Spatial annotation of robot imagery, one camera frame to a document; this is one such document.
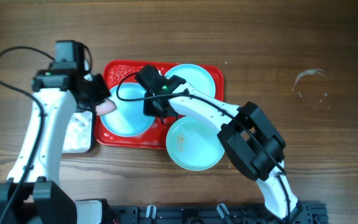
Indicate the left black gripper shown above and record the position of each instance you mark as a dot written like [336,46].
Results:
[96,92]

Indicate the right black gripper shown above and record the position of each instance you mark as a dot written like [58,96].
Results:
[153,106]

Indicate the pink sponge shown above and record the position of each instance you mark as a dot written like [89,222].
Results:
[106,107]

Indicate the light blue plate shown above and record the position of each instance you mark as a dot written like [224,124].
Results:
[197,76]
[128,119]
[193,145]

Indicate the light blue plate top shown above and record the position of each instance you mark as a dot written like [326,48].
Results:
[197,76]

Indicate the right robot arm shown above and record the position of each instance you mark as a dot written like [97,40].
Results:
[250,140]

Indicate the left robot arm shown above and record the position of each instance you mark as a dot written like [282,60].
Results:
[31,193]

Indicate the red plastic tray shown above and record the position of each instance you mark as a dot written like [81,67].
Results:
[154,137]

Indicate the black soapy water tray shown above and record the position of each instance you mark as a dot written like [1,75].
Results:
[80,132]

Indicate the light blue plate bottom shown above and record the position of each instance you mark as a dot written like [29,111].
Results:
[193,145]

